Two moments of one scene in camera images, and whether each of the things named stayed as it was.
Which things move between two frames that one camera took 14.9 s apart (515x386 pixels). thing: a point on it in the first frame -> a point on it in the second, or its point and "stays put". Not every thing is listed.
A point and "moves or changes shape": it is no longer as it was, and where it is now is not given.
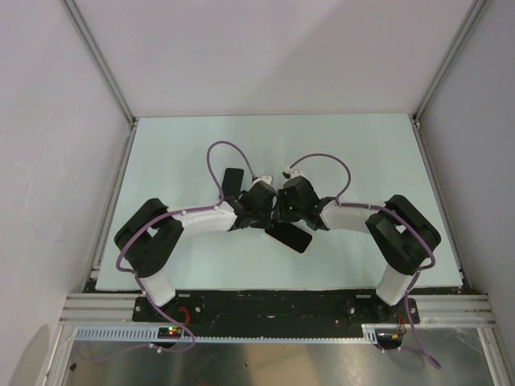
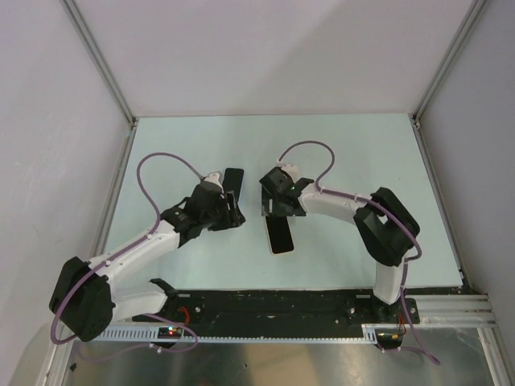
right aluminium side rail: (464, 277) stays put
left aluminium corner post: (81, 25) stays put
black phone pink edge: (290, 236) moves or changes shape
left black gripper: (266, 223) -> (234, 216)
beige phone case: (290, 236) -> (288, 252)
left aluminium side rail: (110, 207) stays put
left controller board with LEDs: (169, 332) stays put
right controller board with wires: (389, 338) stays put
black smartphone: (232, 182) stays put
